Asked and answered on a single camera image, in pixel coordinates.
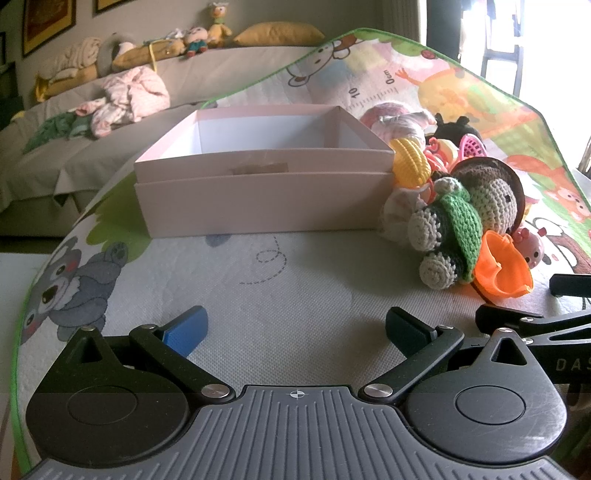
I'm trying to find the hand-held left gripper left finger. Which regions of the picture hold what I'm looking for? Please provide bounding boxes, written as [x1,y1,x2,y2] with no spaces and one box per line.
[69,305,236,403]

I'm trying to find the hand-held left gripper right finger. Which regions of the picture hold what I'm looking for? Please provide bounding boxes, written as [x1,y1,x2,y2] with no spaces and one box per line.
[363,306,541,408]

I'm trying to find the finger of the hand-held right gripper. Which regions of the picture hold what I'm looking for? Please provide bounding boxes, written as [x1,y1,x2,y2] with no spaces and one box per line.
[551,274,591,297]
[475,305,591,344]

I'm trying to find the orange plastic toy cup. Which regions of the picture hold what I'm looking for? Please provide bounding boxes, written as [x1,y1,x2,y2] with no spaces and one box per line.
[473,231,534,298]

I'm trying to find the crochet doll with green scarf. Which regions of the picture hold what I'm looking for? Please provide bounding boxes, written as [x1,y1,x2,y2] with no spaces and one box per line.
[406,157,527,291]

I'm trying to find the pink cardboard box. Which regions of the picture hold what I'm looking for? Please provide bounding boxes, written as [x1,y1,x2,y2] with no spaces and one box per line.
[134,104,398,238]

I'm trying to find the yellow corn toy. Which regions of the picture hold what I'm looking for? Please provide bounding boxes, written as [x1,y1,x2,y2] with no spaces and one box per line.
[389,137,432,188]

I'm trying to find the pink plastic toy basket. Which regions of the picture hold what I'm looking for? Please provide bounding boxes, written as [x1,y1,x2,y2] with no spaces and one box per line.
[457,133,489,160]

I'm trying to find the black plush toy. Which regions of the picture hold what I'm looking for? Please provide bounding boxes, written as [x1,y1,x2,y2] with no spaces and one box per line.
[431,113,483,145]

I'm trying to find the pink white plush toy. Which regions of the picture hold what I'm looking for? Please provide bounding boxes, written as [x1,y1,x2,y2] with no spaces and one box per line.
[360,102,437,145]

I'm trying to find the pink pig toy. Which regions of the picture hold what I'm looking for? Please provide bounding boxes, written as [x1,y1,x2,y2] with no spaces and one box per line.
[517,226,549,268]

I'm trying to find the cartoon animal play mat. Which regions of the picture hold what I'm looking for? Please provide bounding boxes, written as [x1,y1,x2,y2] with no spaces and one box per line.
[9,28,591,480]

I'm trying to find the beige knitted toy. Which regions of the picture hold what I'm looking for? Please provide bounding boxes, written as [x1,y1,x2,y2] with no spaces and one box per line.
[382,187,430,244]

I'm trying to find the red haired toy doll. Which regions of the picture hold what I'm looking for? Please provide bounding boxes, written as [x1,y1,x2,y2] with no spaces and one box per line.
[425,136,458,182]

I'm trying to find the grey sofa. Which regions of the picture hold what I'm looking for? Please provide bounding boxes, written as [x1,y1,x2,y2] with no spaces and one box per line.
[0,44,333,237]

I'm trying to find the green cloth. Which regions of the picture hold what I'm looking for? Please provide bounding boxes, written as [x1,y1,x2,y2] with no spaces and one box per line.
[23,112,93,154]

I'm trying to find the pink patterned clothes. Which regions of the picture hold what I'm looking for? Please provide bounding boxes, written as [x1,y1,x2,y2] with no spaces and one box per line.
[76,65,171,138]

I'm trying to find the yellow cushion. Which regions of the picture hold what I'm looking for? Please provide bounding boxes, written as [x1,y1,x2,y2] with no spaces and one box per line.
[34,65,100,100]

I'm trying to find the long yellow bolster pillow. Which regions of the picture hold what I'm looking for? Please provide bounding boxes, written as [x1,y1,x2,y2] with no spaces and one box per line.
[113,38,185,71]

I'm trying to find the small plush doll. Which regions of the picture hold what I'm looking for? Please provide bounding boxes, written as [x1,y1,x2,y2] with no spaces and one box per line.
[185,27,209,58]

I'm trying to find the beige folded blanket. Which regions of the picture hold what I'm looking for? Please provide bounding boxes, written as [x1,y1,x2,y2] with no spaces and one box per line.
[39,37,102,79]

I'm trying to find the dark cabinet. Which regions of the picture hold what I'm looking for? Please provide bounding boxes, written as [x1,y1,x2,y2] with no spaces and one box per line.
[0,32,19,130]

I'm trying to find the yellow duck plush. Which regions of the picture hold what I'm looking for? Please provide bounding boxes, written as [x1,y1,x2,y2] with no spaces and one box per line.
[206,2,233,47]

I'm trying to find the black metal window frame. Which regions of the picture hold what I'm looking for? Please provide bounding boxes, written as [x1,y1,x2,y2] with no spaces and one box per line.
[480,44,527,81]

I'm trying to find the grey ring pillow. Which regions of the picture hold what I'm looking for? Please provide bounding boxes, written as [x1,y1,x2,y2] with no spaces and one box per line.
[95,33,134,75]

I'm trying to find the framed wall picture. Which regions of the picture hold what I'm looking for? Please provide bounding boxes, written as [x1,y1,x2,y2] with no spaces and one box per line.
[22,0,77,57]
[93,0,139,14]

